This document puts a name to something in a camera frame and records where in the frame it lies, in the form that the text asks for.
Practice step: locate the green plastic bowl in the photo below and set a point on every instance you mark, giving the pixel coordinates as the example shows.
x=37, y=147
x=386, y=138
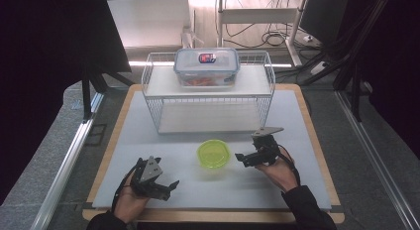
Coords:
x=213, y=154

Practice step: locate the white table mat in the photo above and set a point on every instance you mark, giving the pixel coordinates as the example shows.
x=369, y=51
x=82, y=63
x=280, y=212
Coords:
x=237, y=190

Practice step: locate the person's left hand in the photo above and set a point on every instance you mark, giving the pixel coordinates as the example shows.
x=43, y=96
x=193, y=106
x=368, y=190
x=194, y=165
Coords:
x=128, y=206

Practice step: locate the aluminium rail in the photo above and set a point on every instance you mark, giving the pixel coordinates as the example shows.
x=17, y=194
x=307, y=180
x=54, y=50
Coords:
x=66, y=164
x=379, y=164

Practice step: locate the black metal stand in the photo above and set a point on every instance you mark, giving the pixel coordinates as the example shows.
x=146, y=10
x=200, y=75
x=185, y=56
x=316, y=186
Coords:
x=356, y=91
x=86, y=94

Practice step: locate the white power strip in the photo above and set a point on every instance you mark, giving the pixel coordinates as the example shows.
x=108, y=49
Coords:
x=319, y=68

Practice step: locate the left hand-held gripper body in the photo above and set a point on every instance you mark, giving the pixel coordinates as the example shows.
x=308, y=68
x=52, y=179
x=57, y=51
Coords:
x=148, y=182

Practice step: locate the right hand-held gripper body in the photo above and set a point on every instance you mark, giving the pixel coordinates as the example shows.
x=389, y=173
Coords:
x=264, y=150

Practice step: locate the person's right hand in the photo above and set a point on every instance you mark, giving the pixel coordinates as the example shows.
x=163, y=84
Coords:
x=280, y=175

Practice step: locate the white power adapter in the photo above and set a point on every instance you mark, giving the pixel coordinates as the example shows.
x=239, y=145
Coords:
x=308, y=38

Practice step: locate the clear plastic food container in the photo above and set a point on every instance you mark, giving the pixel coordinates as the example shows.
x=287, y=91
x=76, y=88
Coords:
x=188, y=63

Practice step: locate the white desk frame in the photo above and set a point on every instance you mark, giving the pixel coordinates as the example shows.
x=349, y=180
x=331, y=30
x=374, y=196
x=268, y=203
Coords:
x=257, y=15

